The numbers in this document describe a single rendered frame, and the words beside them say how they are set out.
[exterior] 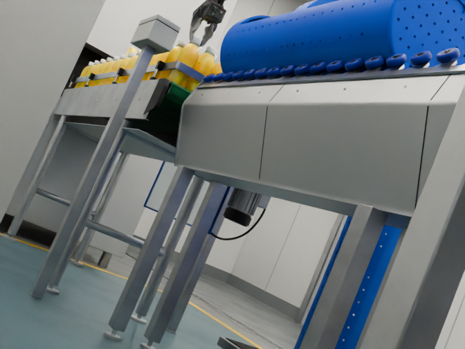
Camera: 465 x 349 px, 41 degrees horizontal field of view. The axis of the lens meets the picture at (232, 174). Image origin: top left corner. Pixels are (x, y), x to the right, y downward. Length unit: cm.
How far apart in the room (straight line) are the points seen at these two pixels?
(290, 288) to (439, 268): 585
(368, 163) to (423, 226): 56
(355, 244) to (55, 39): 83
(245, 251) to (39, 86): 598
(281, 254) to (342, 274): 559
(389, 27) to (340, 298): 62
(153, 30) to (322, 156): 103
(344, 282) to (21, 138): 80
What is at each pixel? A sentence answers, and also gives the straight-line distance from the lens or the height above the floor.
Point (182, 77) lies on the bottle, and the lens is 233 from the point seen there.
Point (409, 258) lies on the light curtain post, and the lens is 81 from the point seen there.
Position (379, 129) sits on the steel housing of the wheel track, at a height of 78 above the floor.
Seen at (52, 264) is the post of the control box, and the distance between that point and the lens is 235.
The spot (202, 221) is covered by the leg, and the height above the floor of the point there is 48.
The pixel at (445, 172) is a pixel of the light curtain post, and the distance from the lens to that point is 83.
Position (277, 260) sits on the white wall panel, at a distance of 690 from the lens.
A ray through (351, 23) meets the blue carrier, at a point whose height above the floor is 106.
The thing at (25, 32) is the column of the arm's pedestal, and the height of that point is 70.
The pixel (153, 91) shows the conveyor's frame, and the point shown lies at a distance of 233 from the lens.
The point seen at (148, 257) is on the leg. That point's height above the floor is 30.
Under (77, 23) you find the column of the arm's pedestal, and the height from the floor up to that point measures 78.
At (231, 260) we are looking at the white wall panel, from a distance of 742.
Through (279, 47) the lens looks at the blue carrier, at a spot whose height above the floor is 103.
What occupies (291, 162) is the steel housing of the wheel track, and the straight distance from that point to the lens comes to 160.
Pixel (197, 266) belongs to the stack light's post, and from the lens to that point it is 274.
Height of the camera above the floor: 44
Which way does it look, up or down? 6 degrees up
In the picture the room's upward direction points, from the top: 23 degrees clockwise
